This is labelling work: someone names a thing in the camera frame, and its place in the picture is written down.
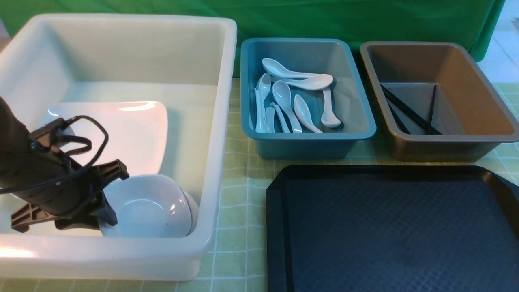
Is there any teal plastic bin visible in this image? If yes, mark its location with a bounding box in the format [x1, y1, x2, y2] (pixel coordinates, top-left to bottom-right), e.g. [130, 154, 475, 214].
[240, 38, 377, 160]

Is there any white small dish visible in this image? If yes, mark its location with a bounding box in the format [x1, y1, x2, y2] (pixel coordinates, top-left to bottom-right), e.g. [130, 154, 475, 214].
[183, 191, 199, 236]
[100, 174, 191, 238]

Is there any green checkered tablecloth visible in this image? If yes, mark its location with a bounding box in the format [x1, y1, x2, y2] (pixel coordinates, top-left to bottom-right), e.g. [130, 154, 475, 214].
[1, 79, 518, 292]

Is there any white spoon small handle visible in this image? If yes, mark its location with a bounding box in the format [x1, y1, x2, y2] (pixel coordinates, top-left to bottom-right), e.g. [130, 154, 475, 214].
[270, 102, 291, 133]

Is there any black chopstick in bin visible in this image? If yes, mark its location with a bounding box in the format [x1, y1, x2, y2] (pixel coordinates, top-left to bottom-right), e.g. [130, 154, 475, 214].
[380, 84, 442, 135]

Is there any large white plastic tub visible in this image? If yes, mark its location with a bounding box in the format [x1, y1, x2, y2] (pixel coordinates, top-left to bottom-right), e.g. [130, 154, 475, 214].
[1, 14, 237, 281]

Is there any green backdrop cloth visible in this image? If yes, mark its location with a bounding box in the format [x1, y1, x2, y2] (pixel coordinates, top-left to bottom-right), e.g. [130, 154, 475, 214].
[0, 0, 505, 61]

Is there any black chopstick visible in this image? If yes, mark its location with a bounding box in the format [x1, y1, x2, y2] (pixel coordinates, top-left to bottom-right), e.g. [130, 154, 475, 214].
[380, 84, 442, 135]
[427, 84, 437, 135]

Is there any black serving tray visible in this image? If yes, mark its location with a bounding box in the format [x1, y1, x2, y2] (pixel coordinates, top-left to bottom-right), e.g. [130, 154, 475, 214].
[266, 165, 519, 292]

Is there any white spoon left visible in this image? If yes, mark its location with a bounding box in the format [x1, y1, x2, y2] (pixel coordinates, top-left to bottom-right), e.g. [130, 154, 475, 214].
[255, 73, 271, 133]

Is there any large white square plate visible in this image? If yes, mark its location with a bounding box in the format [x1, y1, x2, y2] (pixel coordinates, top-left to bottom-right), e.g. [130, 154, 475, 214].
[38, 101, 167, 176]

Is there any white ceramic spoon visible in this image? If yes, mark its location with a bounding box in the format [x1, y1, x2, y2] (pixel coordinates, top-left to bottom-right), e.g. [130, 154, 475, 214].
[294, 94, 323, 134]

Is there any white spoon middle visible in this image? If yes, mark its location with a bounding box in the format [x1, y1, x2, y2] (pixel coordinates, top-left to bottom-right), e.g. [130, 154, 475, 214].
[272, 81, 302, 133]

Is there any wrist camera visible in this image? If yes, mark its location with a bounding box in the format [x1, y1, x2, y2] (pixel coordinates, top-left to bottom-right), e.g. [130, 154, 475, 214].
[29, 118, 88, 162]

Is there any white spoon right upright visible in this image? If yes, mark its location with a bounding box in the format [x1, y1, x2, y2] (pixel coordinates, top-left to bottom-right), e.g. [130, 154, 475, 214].
[321, 88, 341, 128]

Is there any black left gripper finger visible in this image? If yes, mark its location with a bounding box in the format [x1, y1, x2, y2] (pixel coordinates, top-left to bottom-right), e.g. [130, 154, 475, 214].
[91, 159, 130, 191]
[54, 191, 118, 230]

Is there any brown plastic bin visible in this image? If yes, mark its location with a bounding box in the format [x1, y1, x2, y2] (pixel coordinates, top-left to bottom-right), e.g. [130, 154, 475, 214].
[360, 41, 518, 162]

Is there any white spoon top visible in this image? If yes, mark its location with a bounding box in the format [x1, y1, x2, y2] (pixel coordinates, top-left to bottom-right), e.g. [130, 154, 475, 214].
[262, 58, 319, 79]

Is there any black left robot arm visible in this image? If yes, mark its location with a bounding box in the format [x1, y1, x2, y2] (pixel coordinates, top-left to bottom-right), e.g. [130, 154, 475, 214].
[0, 99, 129, 233]

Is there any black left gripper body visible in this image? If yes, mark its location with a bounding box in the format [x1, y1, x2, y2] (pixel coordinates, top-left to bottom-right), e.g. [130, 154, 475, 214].
[1, 155, 104, 216]

